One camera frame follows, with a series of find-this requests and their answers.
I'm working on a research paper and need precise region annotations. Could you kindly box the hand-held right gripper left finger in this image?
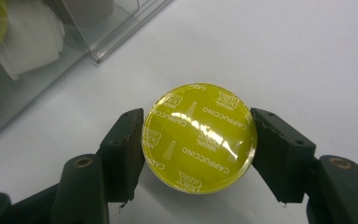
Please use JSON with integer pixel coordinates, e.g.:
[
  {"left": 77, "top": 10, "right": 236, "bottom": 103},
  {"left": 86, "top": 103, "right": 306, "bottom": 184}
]
[{"left": 96, "top": 107, "right": 146, "bottom": 205}]

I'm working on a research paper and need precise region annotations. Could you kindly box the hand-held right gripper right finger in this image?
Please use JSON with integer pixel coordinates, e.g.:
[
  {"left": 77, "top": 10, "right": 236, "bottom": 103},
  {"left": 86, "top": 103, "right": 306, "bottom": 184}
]
[{"left": 250, "top": 107, "right": 319, "bottom": 205}]

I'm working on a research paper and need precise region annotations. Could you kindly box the clear plastic box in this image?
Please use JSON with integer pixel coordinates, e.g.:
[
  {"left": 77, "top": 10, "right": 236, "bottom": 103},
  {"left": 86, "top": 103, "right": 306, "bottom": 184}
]
[{"left": 0, "top": 0, "right": 175, "bottom": 147}]

